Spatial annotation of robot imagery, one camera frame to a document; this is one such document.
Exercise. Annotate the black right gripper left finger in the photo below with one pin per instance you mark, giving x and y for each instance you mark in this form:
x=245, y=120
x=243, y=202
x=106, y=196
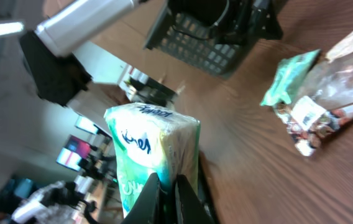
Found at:
x=146, y=209

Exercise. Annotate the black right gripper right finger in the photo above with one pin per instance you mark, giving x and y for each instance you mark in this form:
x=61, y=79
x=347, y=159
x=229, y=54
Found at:
x=188, y=207

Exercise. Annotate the teal Kleenex tissue pack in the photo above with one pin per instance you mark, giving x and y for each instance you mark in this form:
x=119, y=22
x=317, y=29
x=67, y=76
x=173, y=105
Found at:
x=152, y=139

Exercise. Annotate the teal snack packet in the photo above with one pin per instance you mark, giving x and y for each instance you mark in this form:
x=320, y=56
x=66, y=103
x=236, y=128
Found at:
x=288, y=78

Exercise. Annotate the brown Pantene sachet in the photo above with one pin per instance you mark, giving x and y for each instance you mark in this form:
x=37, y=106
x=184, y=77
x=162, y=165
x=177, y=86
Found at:
x=324, y=101

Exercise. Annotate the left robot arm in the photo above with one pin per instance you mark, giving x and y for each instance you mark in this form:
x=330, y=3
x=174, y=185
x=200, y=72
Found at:
x=48, y=49

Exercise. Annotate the grey plastic mesh basket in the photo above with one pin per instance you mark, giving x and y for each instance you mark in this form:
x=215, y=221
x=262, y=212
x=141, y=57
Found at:
x=214, y=36

